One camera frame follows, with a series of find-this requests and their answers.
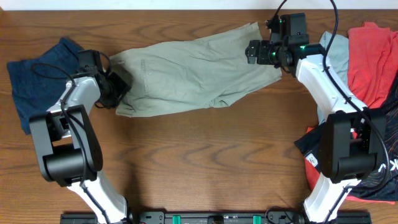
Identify khaki beige shorts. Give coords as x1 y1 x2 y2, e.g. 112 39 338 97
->
110 23 282 118

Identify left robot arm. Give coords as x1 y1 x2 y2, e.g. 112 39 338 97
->
29 50 134 223

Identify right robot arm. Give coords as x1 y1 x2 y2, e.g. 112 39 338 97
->
245 13 389 223

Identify folded navy blue shorts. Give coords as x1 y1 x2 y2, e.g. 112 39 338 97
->
7 37 83 134

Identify light blue grey garment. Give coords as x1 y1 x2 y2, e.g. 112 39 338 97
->
317 31 349 125

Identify red t-shirt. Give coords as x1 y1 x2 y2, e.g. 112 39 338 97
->
304 21 398 205

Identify black patterned sports shirt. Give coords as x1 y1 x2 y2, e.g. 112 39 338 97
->
294 90 398 202

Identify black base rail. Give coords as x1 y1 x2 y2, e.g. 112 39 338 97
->
60 209 373 224

